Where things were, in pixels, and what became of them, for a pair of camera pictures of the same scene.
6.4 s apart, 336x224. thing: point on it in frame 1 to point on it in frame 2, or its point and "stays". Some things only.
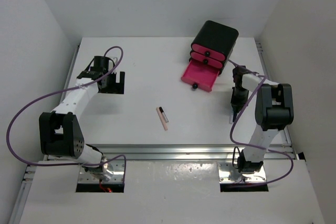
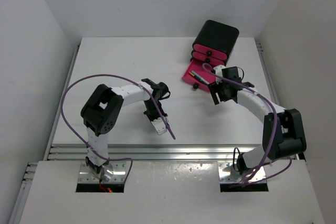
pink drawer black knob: x=208 y=52 stays
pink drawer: x=206 y=60 stays
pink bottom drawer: x=200 y=74 stays
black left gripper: x=115 y=87 to x=151 y=118
